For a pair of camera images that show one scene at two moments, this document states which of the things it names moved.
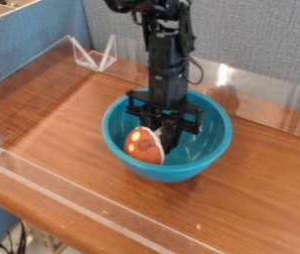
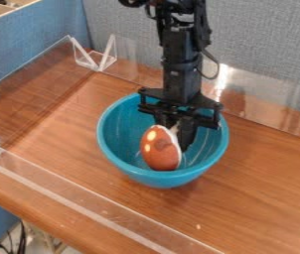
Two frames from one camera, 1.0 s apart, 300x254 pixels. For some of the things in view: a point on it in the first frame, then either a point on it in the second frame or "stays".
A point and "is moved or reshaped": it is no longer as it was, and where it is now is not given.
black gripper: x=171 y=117 to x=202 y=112
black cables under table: x=22 y=245 stays
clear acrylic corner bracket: x=93 y=60 stays
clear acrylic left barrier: x=23 y=98 stays
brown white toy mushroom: x=143 y=144 is moved or reshaped
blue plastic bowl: x=198 y=152 is moved or reshaped
